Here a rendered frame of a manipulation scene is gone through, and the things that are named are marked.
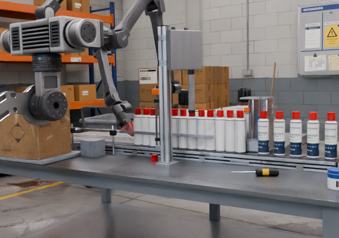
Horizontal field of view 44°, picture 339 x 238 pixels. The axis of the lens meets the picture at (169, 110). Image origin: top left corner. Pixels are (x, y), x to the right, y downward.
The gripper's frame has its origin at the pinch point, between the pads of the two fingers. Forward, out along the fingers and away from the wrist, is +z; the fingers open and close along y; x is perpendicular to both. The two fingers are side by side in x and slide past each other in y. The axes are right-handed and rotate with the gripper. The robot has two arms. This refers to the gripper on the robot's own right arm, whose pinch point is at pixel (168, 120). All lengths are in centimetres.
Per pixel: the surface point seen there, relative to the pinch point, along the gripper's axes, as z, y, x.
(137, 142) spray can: 11.6, 14.6, 9.0
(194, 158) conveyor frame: 17.7, -21.6, 11.4
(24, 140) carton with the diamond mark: 6, 55, 52
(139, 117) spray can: -2.0, 13.5, 8.2
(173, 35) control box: -43, -18, 23
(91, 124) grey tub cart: 25, 197, -160
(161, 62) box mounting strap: -30.6, -10.9, 22.9
